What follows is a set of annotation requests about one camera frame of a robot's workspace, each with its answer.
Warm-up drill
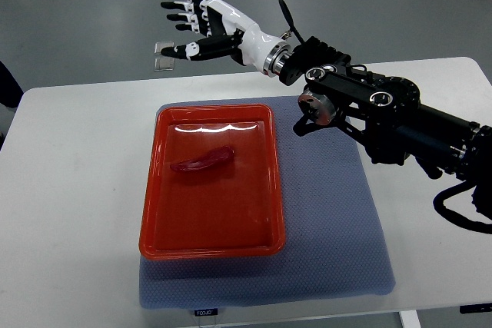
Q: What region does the red pepper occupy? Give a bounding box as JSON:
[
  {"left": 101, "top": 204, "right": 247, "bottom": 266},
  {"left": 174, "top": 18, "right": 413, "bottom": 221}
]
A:
[{"left": 169, "top": 145, "right": 234, "bottom": 172}]

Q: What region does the red plastic tray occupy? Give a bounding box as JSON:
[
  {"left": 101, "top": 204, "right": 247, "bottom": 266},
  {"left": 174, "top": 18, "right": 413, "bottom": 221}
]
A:
[{"left": 139, "top": 104, "right": 286, "bottom": 261}]

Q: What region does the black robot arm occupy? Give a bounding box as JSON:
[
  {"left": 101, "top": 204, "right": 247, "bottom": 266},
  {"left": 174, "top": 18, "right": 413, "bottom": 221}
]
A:
[{"left": 270, "top": 37, "right": 491, "bottom": 192}]

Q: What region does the blue-grey mesh mat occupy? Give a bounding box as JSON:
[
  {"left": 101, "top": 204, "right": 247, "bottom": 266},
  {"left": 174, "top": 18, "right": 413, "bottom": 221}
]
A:
[{"left": 140, "top": 96, "right": 395, "bottom": 309}]

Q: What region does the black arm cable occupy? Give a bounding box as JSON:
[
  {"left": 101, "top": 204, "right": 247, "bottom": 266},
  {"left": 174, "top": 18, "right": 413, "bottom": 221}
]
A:
[{"left": 278, "top": 0, "right": 492, "bottom": 234}]

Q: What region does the white table leg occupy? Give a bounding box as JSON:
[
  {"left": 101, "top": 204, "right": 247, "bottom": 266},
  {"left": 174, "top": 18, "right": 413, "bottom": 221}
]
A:
[{"left": 399, "top": 310, "right": 421, "bottom": 328}]

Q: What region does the dark clothed person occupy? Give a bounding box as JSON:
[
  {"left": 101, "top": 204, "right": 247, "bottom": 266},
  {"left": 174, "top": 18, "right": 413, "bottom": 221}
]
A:
[{"left": 0, "top": 61, "right": 24, "bottom": 109}]

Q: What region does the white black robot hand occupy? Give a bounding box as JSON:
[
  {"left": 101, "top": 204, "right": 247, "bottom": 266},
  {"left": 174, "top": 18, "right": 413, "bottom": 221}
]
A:
[{"left": 161, "top": 0, "right": 290, "bottom": 76}]

